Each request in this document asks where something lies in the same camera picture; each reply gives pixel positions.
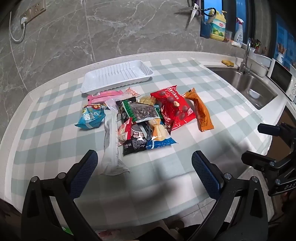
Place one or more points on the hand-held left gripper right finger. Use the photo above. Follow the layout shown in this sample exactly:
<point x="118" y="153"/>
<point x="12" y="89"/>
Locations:
<point x="205" y="172"/>

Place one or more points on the white microwave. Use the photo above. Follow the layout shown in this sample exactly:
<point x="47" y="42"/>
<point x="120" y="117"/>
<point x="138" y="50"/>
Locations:
<point x="279" y="76"/>

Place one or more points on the white spray bottle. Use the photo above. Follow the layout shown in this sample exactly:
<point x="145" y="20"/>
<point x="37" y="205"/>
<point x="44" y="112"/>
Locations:
<point x="238" y="34"/>

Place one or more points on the long white snack packet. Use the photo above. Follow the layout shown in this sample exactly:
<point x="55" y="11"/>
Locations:
<point x="111" y="143"/>

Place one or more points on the brass wall socket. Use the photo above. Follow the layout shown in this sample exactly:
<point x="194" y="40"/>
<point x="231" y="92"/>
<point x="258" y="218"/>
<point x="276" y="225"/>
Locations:
<point x="34" y="10"/>

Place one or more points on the green seed packet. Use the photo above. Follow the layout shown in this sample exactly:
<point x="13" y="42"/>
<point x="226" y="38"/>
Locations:
<point x="141" y="111"/>

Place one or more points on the small blue snack packet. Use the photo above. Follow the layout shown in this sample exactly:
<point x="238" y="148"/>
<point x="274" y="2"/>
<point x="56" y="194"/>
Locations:
<point x="91" y="117"/>

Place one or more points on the steel sink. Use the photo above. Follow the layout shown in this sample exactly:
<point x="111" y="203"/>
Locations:
<point x="233" y="81"/>

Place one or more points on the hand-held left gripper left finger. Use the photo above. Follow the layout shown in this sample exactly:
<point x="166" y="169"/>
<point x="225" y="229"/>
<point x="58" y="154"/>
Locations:
<point x="83" y="174"/>

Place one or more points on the yellow sponge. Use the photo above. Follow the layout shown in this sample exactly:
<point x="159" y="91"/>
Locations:
<point x="227" y="62"/>

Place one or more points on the blue cake packet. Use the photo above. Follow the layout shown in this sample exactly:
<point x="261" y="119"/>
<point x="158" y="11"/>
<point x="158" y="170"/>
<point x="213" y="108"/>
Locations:
<point x="159" y="135"/>

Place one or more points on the orange snack packet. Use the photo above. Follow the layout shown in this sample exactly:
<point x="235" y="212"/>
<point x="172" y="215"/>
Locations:
<point x="200" y="111"/>

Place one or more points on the white plastic tray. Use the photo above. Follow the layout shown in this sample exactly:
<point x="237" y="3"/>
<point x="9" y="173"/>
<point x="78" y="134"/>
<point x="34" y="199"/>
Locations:
<point x="115" y="74"/>

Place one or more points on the scissors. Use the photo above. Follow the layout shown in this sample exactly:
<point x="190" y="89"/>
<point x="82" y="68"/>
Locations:
<point x="193" y="12"/>

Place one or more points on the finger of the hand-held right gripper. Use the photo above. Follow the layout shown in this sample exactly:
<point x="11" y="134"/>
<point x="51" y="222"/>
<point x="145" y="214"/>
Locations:
<point x="254" y="160"/>
<point x="268" y="129"/>

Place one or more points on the gold snack packet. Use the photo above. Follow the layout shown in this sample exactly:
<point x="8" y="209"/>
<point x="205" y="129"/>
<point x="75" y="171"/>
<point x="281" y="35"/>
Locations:
<point x="148" y="100"/>

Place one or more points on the chrome faucet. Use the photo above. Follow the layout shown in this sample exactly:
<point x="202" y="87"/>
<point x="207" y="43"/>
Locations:
<point x="246" y="53"/>

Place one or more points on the black snack packet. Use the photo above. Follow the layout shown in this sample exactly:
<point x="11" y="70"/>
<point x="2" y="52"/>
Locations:
<point x="135" y="143"/>

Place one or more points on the blue holder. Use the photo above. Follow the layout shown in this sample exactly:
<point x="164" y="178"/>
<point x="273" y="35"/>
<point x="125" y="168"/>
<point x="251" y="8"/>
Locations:
<point x="205" y="30"/>

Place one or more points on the red white snack packet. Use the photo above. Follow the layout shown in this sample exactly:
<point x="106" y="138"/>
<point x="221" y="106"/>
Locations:
<point x="123" y="132"/>

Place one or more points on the small pink orange wrapper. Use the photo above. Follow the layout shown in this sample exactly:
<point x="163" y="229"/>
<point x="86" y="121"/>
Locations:
<point x="132" y="92"/>

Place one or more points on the small white bowl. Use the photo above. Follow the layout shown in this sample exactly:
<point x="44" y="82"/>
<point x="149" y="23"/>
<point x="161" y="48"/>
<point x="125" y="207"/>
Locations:
<point x="254" y="93"/>

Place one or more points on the pink snack packet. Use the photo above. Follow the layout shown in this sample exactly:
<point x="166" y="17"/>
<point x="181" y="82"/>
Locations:
<point x="104" y="95"/>

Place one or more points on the red chocolate ball packet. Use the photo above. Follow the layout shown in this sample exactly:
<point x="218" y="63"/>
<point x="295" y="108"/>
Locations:
<point x="175" y="104"/>

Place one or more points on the white dish rack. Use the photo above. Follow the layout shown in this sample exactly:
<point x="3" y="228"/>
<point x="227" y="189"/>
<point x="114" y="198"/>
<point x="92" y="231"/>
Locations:
<point x="259" y="62"/>

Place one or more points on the yellow oil bottle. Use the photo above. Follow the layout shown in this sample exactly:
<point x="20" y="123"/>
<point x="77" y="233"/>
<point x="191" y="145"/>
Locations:
<point x="218" y="27"/>

